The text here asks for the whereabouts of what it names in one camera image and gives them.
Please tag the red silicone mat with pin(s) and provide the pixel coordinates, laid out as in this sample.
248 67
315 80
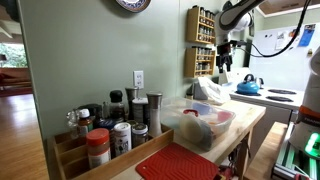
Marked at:
176 165

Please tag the white paper on fridge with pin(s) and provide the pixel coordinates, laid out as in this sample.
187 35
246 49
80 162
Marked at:
280 41

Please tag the blue lid jar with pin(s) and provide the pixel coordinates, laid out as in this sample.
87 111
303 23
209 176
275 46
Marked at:
106 125

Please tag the large black hanging pan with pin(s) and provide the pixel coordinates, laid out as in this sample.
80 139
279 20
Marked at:
227 5

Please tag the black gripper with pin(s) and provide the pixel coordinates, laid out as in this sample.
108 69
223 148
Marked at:
224 53

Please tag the white round plate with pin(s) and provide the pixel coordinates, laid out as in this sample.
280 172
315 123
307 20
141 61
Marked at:
190 128

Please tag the brown sofa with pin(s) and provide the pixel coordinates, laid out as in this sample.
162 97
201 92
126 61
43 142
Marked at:
15 76

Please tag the white stove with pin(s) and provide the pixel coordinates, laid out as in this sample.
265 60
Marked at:
260 100

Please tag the white spice shaker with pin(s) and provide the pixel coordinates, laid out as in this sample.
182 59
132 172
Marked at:
122 138

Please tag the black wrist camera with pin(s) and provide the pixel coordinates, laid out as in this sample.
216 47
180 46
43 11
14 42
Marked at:
238 43

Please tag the butcher block table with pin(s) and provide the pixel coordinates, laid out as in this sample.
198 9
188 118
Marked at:
245 116

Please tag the orange lid spice jar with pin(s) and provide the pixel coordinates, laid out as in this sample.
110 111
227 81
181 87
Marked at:
98 146

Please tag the aluminium robot frame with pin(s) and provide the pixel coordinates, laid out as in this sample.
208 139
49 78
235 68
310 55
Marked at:
283 160

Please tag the tall steel salt grinder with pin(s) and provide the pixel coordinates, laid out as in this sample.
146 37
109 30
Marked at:
154 113

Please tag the small glass spice jar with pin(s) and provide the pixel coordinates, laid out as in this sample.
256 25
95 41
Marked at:
140 135

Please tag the white fridge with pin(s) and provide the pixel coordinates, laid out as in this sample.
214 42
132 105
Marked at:
283 70

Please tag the black cap glass bottle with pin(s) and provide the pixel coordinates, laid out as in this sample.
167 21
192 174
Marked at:
116 105

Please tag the clear glass bottle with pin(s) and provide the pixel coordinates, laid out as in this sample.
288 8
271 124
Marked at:
72 123

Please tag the steel pepper grinder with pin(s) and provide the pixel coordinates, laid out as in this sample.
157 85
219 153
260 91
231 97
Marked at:
131 100

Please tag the white wall outlet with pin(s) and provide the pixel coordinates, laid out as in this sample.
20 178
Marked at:
138 79

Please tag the clear plastic bin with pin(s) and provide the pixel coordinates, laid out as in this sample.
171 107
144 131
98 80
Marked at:
200 130

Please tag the black stove burner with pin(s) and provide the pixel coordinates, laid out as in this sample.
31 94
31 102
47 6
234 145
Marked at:
282 91
279 98

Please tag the blue bowl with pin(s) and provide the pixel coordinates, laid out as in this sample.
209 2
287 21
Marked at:
201 108

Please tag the wooden spice rack with jars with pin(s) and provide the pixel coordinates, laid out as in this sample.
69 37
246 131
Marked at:
190 63
191 26

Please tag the white lidded container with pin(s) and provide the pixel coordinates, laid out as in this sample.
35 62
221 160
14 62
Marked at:
140 110

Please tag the blue kettle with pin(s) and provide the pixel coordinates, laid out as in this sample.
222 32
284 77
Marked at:
247 87

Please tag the wooden tray organizer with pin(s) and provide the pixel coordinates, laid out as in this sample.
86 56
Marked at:
133 156

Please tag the blue paper on fridge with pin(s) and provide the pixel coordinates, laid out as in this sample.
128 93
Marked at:
306 35

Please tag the white cap red label bottle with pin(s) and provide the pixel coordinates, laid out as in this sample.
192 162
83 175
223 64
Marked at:
84 123

